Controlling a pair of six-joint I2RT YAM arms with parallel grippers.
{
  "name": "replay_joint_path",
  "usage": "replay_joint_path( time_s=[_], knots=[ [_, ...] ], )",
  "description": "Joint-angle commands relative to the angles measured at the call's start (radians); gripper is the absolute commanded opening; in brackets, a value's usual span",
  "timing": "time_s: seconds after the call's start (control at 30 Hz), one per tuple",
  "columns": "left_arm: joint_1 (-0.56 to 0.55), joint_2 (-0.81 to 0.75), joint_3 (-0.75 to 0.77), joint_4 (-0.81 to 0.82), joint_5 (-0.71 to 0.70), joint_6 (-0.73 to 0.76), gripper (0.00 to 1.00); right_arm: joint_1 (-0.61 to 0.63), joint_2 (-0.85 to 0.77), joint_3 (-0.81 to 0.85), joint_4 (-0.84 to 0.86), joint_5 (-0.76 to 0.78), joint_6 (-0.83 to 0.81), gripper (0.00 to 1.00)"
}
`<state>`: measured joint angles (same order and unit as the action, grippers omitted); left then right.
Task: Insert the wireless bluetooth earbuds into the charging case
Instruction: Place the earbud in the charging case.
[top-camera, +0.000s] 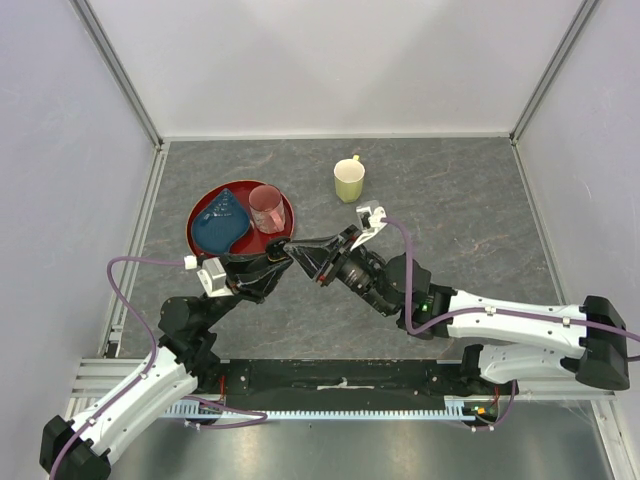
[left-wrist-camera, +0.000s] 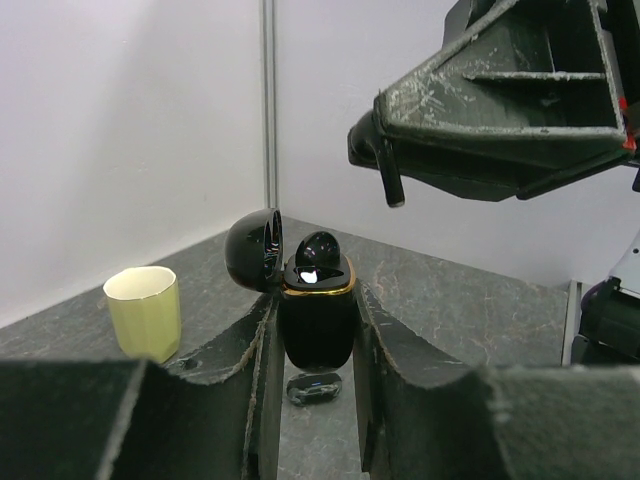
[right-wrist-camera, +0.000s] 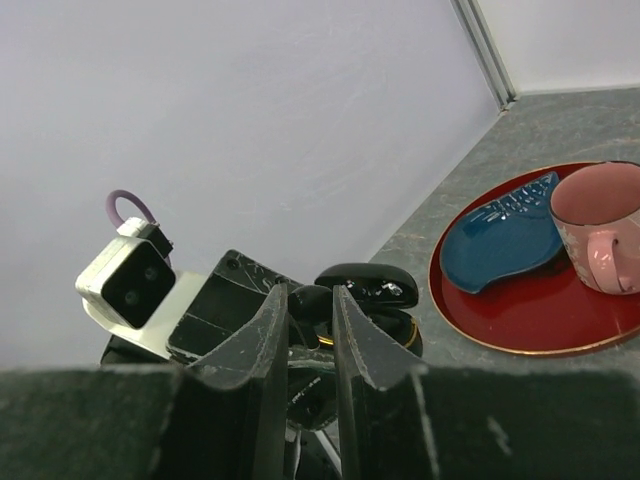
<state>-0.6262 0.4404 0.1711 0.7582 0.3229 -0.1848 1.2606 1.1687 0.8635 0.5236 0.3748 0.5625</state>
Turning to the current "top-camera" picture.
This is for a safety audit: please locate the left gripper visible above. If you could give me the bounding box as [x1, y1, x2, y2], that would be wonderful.
[200, 247, 293, 330]

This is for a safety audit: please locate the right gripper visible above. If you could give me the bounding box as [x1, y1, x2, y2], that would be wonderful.
[284, 225, 394, 318]

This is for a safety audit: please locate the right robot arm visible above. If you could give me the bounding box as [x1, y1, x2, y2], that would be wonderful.
[282, 227, 632, 394]

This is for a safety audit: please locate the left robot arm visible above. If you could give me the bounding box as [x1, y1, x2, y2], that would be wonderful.
[39, 253, 292, 479]

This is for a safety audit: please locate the red round tray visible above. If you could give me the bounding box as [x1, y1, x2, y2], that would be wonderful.
[186, 180, 295, 257]

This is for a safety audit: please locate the blue teardrop plate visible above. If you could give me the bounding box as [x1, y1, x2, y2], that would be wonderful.
[191, 188, 250, 255]

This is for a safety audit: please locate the pink glass mug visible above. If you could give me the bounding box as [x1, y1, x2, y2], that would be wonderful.
[249, 185, 286, 234]

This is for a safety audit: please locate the yellow ceramic mug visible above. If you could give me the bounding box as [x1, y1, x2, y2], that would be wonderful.
[333, 155, 366, 203]

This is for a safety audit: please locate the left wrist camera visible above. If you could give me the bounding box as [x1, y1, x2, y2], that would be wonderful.
[197, 258, 233, 298]

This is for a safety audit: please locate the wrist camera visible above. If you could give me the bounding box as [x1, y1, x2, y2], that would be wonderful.
[197, 258, 233, 298]
[351, 200, 387, 250]

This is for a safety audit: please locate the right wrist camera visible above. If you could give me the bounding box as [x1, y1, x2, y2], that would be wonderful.
[351, 200, 387, 250]

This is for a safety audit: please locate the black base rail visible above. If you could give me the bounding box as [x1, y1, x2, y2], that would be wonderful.
[209, 359, 479, 412]

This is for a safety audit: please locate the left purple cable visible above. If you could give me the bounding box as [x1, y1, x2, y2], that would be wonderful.
[48, 254, 199, 480]

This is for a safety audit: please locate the purple cable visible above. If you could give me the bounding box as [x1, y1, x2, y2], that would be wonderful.
[48, 254, 199, 480]
[382, 217, 640, 361]

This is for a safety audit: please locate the slotted cable duct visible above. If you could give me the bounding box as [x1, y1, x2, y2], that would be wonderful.
[161, 398, 498, 422]

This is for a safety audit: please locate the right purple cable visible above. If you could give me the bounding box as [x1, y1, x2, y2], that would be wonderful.
[382, 217, 640, 361]

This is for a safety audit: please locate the left aluminium frame post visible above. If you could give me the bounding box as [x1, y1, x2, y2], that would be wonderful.
[69, 0, 164, 149]

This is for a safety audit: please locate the aluminium frame post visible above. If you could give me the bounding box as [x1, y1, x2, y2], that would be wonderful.
[509, 0, 600, 147]
[69, 0, 164, 149]

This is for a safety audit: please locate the right aluminium frame post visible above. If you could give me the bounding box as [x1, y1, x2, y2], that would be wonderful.
[509, 0, 600, 147]

